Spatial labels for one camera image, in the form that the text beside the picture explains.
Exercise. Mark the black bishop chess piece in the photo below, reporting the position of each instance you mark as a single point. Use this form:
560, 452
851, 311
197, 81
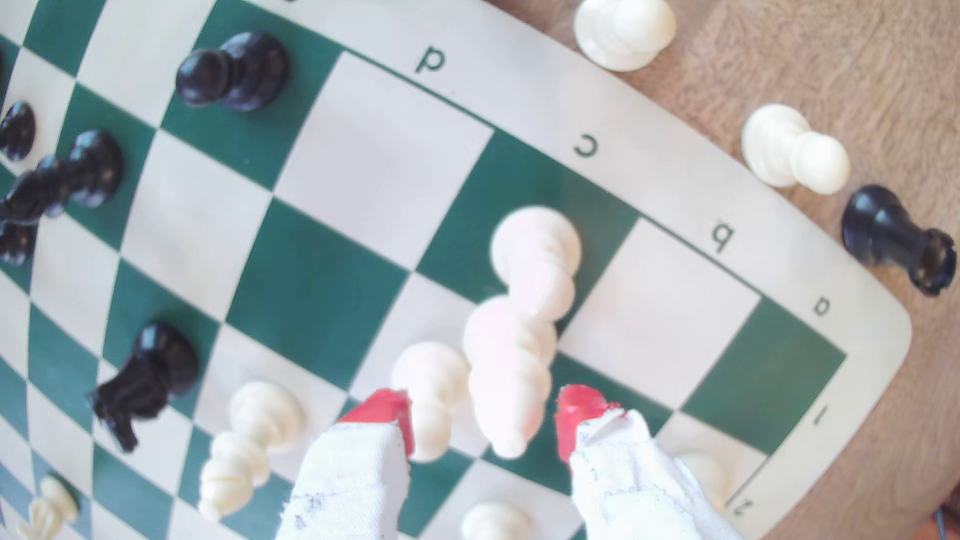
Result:
94, 169

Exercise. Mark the white bishop chess piece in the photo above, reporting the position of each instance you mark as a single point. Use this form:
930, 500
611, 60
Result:
262, 412
510, 375

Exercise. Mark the black pawn chess piece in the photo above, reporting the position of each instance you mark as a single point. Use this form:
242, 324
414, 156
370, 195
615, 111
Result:
16, 131
13, 244
247, 71

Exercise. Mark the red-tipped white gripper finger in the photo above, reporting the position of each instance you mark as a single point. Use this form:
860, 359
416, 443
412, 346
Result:
352, 480
630, 480

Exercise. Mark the black rook chess piece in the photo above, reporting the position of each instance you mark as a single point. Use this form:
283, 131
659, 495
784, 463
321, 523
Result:
877, 225

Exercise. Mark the white pawn chess piece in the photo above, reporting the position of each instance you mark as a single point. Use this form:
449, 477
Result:
622, 30
780, 146
495, 523
431, 375
536, 247

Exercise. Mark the black knight chess piece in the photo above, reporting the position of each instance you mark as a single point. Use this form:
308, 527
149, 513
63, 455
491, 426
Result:
161, 364

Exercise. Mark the green and white chess mat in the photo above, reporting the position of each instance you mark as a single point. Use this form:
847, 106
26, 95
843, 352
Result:
375, 150

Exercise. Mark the white king chess piece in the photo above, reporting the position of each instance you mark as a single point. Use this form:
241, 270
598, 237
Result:
705, 469

